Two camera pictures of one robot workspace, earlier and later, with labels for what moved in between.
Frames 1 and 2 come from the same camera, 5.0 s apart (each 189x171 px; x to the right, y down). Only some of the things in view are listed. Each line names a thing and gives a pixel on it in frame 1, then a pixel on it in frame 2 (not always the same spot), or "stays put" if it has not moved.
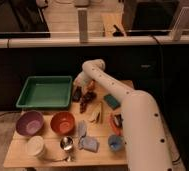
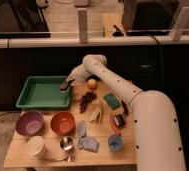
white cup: (35, 146) stays put
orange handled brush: (116, 121) stays put
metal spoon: (66, 143) stays put
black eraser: (77, 93) -> (65, 85)
